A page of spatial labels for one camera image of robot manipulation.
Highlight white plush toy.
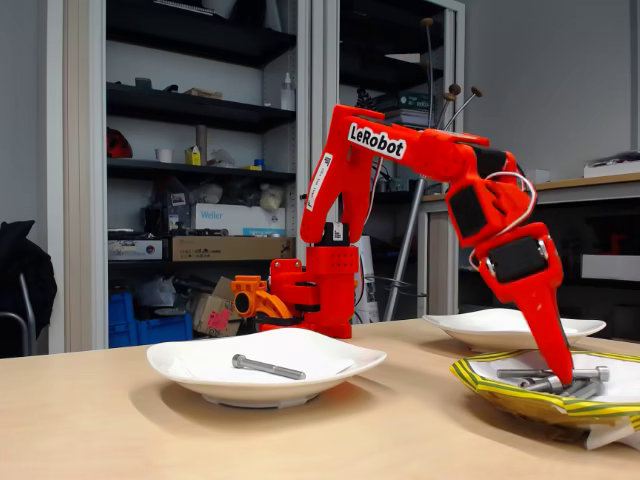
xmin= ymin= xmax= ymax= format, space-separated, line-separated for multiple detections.
xmin=258 ymin=182 xmax=285 ymax=212

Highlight low blue plastic crate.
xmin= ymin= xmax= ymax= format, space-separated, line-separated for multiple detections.
xmin=134 ymin=313 xmax=194 ymax=347

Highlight grey metal chair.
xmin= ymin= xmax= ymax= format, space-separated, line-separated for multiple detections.
xmin=0 ymin=272 xmax=38 ymax=358

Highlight cardboard box pink sticker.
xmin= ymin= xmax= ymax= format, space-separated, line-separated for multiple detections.
xmin=191 ymin=276 xmax=246 ymax=338

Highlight long white box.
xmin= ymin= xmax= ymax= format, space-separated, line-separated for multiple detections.
xmin=580 ymin=253 xmax=640 ymax=282

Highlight long brown cardboard box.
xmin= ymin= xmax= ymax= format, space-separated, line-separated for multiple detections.
xmin=171 ymin=235 xmax=297 ymax=263

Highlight grey workbench wooden top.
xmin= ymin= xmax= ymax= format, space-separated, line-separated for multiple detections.
xmin=418 ymin=172 xmax=640 ymax=321

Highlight tall blue plastic crate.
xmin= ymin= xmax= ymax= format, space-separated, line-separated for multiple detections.
xmin=108 ymin=292 xmax=137 ymax=350

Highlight flat white box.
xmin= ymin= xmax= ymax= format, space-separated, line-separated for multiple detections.
xmin=583 ymin=151 xmax=640 ymax=179

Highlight flat printed box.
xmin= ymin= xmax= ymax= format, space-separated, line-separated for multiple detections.
xmin=108 ymin=239 xmax=164 ymax=261

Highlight white red servo cable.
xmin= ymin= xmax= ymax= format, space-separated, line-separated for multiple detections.
xmin=468 ymin=171 xmax=539 ymax=274

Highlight yellow green striped paper bowl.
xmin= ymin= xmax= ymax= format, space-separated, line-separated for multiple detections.
xmin=449 ymin=348 xmax=640 ymax=451

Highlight red helmet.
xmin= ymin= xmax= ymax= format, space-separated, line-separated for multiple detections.
xmin=106 ymin=126 xmax=134 ymax=160

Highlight white Weller box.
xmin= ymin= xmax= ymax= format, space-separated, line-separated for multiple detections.
xmin=194 ymin=202 xmax=287 ymax=238

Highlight black jacket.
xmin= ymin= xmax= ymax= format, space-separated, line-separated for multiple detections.
xmin=0 ymin=219 xmax=58 ymax=346

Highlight white square plate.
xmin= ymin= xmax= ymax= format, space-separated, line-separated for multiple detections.
xmin=146 ymin=327 xmax=387 ymax=409
xmin=422 ymin=308 xmax=607 ymax=354

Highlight grey metal shelf cabinet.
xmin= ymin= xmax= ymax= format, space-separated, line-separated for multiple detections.
xmin=47 ymin=0 xmax=314 ymax=354
xmin=312 ymin=0 xmax=466 ymax=324

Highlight metal coat stand wooden knobs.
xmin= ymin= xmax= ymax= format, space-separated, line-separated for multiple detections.
xmin=382 ymin=17 xmax=484 ymax=322

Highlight white plastic bottle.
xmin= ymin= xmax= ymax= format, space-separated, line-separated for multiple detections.
xmin=280 ymin=72 xmax=296 ymax=112

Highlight white plastic bag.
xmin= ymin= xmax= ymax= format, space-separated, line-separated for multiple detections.
xmin=134 ymin=277 xmax=176 ymax=309

